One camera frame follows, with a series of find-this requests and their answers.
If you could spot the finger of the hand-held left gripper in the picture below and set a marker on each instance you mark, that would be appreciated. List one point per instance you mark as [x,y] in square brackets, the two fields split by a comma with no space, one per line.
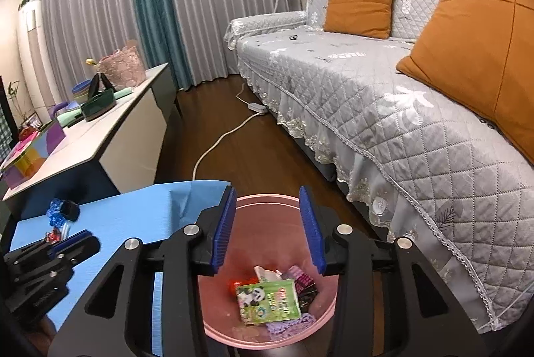
[77,244]
[39,290]

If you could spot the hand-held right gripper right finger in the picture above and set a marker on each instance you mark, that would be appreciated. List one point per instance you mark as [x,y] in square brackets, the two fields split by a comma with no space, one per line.
[311,231]

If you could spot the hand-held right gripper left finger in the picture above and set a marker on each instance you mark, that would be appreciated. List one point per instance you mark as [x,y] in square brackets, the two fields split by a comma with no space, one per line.
[221,231]

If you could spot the pink plastic bin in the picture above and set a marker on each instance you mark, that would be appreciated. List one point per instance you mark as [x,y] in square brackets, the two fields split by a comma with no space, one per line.
[258,215]

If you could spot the pink black patterned packet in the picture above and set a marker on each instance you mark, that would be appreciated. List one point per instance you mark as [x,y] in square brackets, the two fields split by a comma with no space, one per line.
[300,277]

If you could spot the red plastic bag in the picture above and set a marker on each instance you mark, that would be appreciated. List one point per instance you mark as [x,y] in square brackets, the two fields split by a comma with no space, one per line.
[242,282]

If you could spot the white bag green panda print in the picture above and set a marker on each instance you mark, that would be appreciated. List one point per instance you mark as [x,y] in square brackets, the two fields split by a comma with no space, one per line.
[265,272]

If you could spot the green panda snack packet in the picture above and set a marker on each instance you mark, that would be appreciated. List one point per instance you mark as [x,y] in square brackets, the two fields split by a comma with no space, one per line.
[267,300]

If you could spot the purple bubble wrap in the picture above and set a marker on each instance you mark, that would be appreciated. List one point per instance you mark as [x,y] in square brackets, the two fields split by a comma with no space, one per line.
[288,327]

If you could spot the red white wrapper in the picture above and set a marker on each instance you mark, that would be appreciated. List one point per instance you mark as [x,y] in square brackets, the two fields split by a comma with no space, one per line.
[53,236]

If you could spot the small black object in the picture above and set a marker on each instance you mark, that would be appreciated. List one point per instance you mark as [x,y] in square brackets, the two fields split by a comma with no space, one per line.
[70,211]

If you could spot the blue crumpled wrapper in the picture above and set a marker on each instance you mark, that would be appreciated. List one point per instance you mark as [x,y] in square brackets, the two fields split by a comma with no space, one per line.
[54,211]

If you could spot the blue mat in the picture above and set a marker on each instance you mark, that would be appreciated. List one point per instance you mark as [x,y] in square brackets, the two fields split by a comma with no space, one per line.
[125,211]

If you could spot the colourful gift box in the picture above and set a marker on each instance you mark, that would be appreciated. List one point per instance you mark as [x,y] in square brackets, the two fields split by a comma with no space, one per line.
[25,169]

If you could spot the white top coffee table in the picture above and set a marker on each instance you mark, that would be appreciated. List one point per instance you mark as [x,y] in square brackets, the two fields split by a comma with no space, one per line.
[83,140]

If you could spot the red brown teapot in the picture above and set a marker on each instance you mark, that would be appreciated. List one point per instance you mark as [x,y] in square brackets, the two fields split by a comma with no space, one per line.
[27,129]

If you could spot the mint green tray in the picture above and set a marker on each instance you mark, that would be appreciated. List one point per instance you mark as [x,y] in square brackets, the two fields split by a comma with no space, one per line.
[71,118]

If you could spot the green checked cloth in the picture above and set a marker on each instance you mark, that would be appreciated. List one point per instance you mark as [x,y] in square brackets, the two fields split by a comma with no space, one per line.
[4,131]

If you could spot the purple bowl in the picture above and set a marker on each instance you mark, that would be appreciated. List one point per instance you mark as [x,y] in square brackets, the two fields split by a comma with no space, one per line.
[58,110]

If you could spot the grey quilted sofa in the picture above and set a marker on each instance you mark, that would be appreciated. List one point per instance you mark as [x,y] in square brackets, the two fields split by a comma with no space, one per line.
[375,110]

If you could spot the stack of coloured bowls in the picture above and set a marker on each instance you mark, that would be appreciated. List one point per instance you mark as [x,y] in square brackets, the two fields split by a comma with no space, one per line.
[81,92]

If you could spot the lucky bamboo plant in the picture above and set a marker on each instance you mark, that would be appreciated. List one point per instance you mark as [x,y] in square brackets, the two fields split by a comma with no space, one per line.
[12,90]

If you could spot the pink lace basket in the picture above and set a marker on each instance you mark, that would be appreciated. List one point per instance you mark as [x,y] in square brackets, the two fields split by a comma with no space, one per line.
[123,67]

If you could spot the white tower air conditioner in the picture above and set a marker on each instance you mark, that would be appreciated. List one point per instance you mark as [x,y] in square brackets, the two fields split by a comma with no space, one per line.
[33,48]

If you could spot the small orange cushion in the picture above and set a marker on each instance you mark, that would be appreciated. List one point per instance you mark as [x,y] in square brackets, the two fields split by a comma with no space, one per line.
[358,4]

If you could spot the teal curtain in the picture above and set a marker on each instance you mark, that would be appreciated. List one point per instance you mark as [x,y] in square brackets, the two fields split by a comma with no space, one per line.
[154,6]

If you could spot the large orange cushion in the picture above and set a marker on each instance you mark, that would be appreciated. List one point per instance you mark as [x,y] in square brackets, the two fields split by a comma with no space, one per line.
[471,48]

